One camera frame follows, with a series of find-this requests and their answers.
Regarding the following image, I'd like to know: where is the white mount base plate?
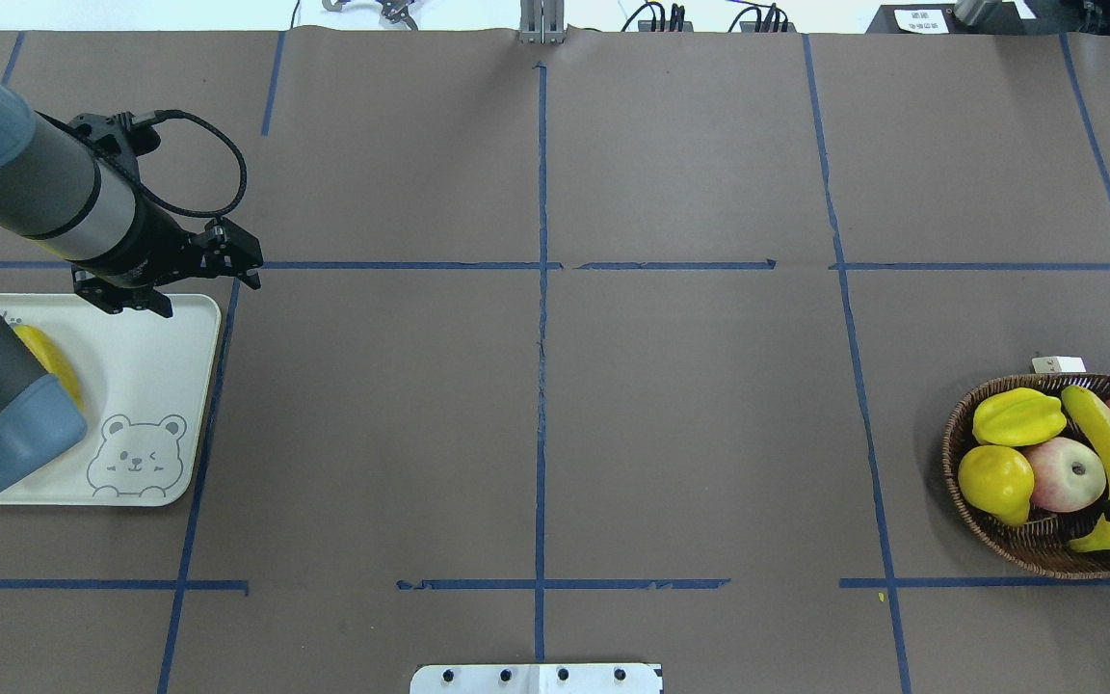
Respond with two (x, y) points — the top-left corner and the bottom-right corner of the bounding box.
(408, 662), (666, 693)

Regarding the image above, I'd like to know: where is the yellow pear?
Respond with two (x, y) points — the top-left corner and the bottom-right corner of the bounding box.
(959, 445), (1036, 527)

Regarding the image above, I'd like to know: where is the cream bear-print tray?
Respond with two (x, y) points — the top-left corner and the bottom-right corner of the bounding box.
(0, 293), (222, 507)

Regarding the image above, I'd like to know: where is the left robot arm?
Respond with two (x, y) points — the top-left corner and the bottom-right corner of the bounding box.
(0, 78), (265, 495)

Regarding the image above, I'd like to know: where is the brown wicker basket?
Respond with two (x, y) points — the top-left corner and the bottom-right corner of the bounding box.
(939, 373), (1110, 580)

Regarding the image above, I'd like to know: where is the aluminium frame post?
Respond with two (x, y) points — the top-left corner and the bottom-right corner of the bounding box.
(518, 0), (568, 46)

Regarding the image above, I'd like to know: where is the white basket tag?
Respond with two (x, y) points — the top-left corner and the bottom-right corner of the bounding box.
(1031, 355), (1087, 375)

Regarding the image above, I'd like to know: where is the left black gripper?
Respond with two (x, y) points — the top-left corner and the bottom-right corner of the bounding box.
(71, 194), (263, 319)

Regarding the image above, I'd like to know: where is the yellow lemon-shaped fruit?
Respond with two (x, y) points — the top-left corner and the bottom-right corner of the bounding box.
(970, 388), (1068, 447)

